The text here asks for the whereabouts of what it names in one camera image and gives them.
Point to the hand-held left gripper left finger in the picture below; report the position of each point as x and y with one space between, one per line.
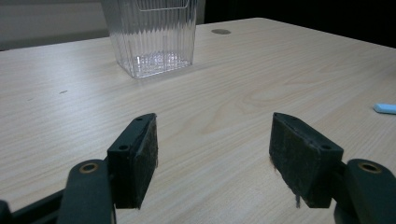
130 161

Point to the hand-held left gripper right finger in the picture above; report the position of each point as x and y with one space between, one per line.
303 161

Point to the light blue toothbrush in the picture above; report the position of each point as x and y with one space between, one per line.
386 108

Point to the clear ribbed plastic container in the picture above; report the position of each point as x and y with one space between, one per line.
152 40

